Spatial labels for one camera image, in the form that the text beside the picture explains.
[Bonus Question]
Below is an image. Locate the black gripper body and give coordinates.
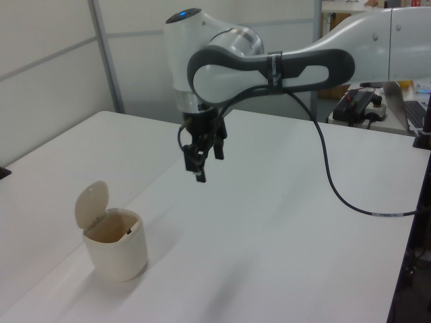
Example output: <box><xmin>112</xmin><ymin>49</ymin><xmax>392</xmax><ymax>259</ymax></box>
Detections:
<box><xmin>182</xmin><ymin>108</ymin><xmax>228</xmax><ymax>145</ymax></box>

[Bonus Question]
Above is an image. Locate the small cream lidded bin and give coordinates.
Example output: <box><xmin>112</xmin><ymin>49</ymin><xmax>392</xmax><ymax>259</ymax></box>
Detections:
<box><xmin>73</xmin><ymin>180</ymin><xmax>150</xmax><ymax>283</ymax></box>

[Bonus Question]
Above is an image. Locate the brown cardboard box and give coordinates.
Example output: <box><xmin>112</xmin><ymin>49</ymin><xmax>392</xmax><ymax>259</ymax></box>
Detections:
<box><xmin>318</xmin><ymin>83</ymin><xmax>352</xmax><ymax>100</ymax></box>

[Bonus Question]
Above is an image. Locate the black electronic box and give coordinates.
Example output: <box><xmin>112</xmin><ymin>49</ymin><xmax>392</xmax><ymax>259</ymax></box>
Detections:
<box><xmin>333</xmin><ymin>89</ymin><xmax>378</xmax><ymax>119</ymax></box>

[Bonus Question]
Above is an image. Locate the white power strip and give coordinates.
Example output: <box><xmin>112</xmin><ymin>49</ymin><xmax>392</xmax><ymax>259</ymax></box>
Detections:
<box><xmin>362</xmin><ymin>96</ymin><xmax>387</xmax><ymax>122</ymax></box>

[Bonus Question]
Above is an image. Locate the silver laptop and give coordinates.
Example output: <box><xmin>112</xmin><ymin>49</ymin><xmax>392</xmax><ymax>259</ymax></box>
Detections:
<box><xmin>380</xmin><ymin>80</ymin><xmax>431</xmax><ymax>134</ymax></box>

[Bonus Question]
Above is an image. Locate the black cable strap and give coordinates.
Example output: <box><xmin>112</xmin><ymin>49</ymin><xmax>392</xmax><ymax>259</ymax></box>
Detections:
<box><xmin>265</xmin><ymin>50</ymin><xmax>284</xmax><ymax>94</ymax></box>

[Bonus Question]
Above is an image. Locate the grey partition post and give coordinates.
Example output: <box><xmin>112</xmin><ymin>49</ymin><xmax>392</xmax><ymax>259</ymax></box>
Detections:
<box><xmin>88</xmin><ymin>0</ymin><xmax>126</xmax><ymax>114</ymax></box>
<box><xmin>308</xmin><ymin>0</ymin><xmax>325</xmax><ymax>122</ymax></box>

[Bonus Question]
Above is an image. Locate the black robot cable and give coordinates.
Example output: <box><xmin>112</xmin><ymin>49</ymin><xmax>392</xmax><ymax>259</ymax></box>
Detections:
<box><xmin>177</xmin><ymin>85</ymin><xmax>422</xmax><ymax>218</ymax></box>

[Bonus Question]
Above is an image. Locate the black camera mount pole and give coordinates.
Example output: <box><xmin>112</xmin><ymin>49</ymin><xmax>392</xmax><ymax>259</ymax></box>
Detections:
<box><xmin>412</xmin><ymin>95</ymin><xmax>431</xmax><ymax>149</ymax></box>

